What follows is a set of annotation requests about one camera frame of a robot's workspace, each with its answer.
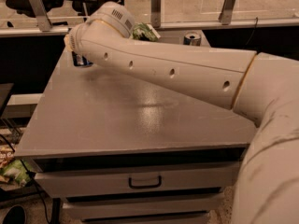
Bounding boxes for blue pepsi can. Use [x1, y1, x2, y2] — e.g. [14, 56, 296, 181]
[72, 52, 93, 67]

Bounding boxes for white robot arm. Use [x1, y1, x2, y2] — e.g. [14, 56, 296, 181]
[64, 2, 299, 224]

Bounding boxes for red bull can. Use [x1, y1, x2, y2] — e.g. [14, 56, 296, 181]
[183, 32, 202, 46]

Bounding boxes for grey drawer cabinet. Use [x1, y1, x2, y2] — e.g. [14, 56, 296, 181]
[13, 29, 260, 224]

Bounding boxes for green chip bag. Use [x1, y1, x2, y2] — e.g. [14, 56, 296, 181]
[131, 22, 161, 42]

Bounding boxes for snack bags on floor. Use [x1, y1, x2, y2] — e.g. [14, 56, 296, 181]
[0, 146, 32, 187]

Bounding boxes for dark round bin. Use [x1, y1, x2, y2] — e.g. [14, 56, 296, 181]
[0, 205, 27, 224]

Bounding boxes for black drawer handle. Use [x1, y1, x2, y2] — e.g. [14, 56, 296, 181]
[128, 175, 162, 189]

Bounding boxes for middle metal bracket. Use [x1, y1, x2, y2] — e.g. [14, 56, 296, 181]
[150, 0, 162, 28]

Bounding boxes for metal bracket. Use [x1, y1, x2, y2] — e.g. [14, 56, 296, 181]
[28, 0, 52, 32]
[150, 0, 162, 28]
[219, 0, 236, 25]

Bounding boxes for right metal bracket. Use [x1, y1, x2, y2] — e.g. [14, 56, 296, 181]
[219, 0, 236, 25]

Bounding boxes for left metal bracket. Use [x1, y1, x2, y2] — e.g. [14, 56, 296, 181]
[28, 0, 52, 32]

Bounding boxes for black hanging cable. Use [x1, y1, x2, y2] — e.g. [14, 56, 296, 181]
[242, 16, 260, 51]

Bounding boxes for black cable on floor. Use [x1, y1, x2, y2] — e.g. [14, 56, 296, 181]
[0, 133, 50, 224]

